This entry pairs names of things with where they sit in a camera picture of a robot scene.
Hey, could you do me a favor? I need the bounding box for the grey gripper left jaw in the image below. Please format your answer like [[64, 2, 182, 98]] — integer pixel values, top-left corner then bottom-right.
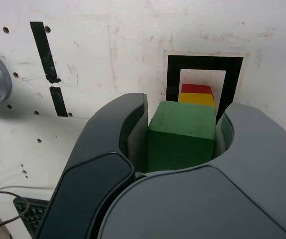
[[37, 92, 149, 239]]

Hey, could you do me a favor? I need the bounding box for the black tape strip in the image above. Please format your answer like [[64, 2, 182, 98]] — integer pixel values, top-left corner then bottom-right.
[[29, 21, 69, 117]]

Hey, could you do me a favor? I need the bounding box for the black tape square outline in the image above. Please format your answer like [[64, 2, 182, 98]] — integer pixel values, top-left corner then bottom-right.
[[167, 55, 244, 124]]

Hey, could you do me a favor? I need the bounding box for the red cube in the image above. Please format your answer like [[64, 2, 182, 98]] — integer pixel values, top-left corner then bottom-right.
[[181, 83, 214, 96]]

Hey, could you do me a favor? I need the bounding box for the thin dark cable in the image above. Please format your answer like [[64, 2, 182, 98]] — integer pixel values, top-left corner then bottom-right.
[[0, 191, 31, 231]]

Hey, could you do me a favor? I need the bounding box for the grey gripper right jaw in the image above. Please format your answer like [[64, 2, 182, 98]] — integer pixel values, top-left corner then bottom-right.
[[90, 101, 286, 239]]

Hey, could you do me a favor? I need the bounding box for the green cube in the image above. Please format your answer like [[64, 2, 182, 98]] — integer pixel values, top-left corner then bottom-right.
[[147, 101, 217, 173]]

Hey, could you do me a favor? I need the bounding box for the yellow cube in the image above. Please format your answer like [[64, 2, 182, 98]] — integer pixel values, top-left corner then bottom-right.
[[179, 92, 217, 117]]

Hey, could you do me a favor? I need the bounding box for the black keyboard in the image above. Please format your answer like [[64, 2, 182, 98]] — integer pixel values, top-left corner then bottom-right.
[[13, 197, 49, 239]]

